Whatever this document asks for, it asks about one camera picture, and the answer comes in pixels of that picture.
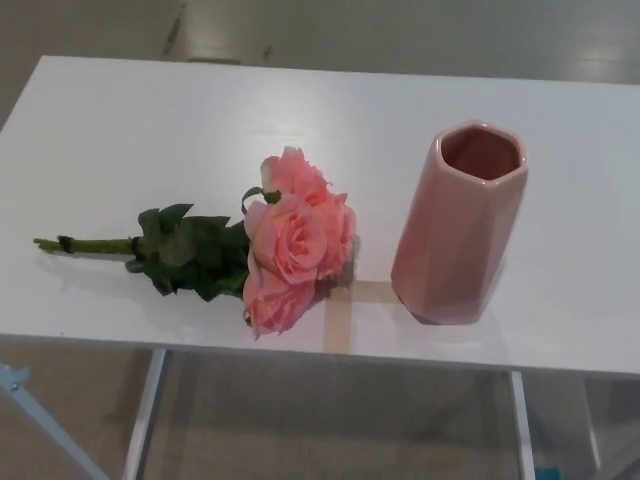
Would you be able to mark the pink rose bouquet green stems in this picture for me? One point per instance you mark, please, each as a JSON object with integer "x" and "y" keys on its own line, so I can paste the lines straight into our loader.
{"x": 295, "y": 240}

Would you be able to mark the pink hexagonal ceramic vase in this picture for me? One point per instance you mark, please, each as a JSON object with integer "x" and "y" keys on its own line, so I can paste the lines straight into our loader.
{"x": 450, "y": 240}

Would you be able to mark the beige tape strip short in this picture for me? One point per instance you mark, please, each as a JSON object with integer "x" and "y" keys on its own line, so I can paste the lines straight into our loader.
{"x": 372, "y": 291}

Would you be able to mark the grey metal stand leg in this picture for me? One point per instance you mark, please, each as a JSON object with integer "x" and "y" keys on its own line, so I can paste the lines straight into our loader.
{"x": 35, "y": 410}

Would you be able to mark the teal floor tape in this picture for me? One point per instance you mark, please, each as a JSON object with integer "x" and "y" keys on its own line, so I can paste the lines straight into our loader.
{"x": 544, "y": 474}

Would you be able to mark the white table leg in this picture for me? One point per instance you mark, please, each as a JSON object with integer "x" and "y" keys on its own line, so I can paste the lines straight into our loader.
{"x": 522, "y": 425}
{"x": 145, "y": 415}
{"x": 592, "y": 425}

